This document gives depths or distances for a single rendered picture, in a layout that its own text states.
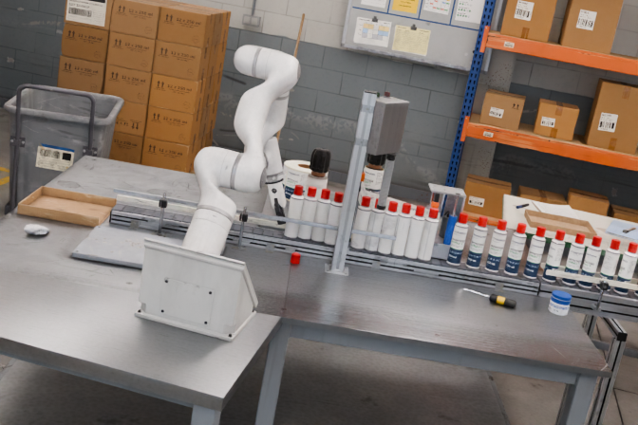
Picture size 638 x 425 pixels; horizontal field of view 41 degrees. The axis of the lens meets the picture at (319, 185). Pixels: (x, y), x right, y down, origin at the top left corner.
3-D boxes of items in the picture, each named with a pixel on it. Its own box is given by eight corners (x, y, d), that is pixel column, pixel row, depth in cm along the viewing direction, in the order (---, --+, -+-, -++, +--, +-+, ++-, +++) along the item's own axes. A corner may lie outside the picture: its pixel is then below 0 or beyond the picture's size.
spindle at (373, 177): (376, 203, 388) (388, 143, 381) (377, 209, 380) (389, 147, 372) (357, 200, 388) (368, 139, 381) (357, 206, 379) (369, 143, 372)
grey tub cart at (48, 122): (21, 196, 589) (32, 59, 565) (113, 208, 599) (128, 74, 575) (-13, 238, 505) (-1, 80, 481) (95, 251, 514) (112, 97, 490)
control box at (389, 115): (400, 152, 312) (410, 101, 307) (375, 156, 298) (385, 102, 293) (377, 145, 317) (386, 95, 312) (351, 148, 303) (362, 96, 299)
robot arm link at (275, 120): (262, 103, 294) (253, 179, 309) (293, 94, 305) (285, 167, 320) (244, 94, 299) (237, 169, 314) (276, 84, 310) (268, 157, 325)
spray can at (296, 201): (298, 235, 327) (307, 185, 322) (296, 240, 322) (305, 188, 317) (285, 233, 328) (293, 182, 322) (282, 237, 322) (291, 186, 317)
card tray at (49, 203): (116, 208, 337) (117, 198, 336) (98, 228, 312) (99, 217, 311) (41, 194, 337) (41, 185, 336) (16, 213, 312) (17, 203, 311)
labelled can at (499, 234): (497, 269, 330) (508, 219, 325) (498, 274, 325) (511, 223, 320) (483, 267, 330) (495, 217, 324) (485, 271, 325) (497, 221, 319)
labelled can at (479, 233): (478, 266, 330) (489, 216, 324) (479, 270, 324) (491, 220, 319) (464, 264, 329) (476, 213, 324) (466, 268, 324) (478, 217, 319)
